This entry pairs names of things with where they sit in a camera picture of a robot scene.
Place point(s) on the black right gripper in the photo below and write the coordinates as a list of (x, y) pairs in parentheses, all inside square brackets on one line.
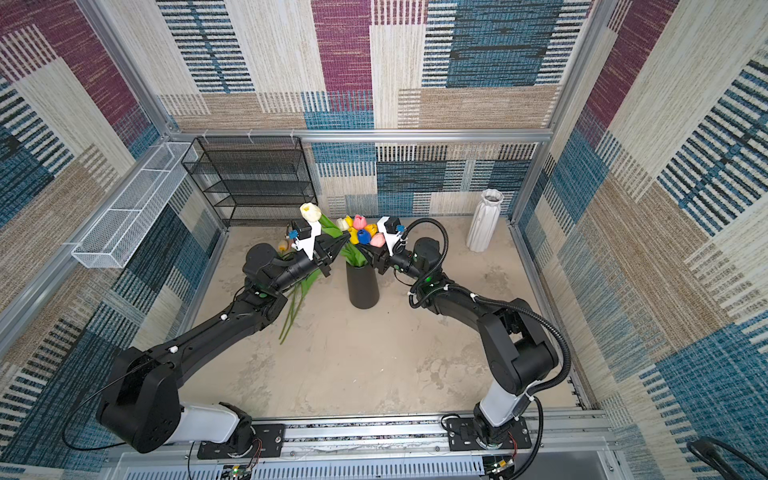
[(377, 259)]

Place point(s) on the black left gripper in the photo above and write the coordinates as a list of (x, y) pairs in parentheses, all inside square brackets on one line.
[(322, 259)]

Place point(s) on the light pink tulip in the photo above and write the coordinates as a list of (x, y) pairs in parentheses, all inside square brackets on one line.
[(378, 240)]

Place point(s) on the orange tulip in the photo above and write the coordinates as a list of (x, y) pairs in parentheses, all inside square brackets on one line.
[(372, 229)]

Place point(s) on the black tapered vase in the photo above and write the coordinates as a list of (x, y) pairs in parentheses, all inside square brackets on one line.
[(362, 285)]

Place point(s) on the white ribbed vase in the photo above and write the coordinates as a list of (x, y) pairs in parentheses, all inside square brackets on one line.
[(484, 220)]

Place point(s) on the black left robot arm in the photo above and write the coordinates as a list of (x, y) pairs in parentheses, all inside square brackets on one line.
[(141, 403)]

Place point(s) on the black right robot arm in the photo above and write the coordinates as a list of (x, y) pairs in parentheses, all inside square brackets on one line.
[(526, 354)]

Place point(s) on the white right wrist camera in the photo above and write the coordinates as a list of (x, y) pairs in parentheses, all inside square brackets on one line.
[(392, 230)]

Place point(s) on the black wire shelf rack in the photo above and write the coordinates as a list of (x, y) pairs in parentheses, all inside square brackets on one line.
[(251, 180)]

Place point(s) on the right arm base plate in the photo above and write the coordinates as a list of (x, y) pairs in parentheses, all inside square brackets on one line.
[(465, 434)]

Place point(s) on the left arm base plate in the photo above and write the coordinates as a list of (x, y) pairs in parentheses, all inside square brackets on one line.
[(259, 440)]

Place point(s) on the aluminium front rail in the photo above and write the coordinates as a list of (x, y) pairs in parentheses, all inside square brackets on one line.
[(566, 429)]

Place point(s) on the white mesh wall basket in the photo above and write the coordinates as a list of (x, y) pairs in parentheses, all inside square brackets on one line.
[(119, 231)]

